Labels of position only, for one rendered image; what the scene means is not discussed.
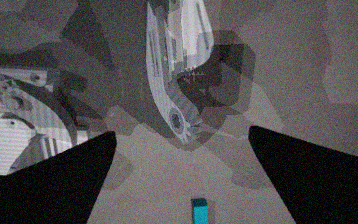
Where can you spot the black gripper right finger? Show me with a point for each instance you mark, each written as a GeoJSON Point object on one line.
{"type": "Point", "coordinates": [318, 185]}

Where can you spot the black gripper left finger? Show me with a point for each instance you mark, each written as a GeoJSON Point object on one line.
{"type": "Point", "coordinates": [61, 189]}

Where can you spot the teal flat bar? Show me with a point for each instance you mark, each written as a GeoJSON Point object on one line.
{"type": "Point", "coordinates": [200, 211]}

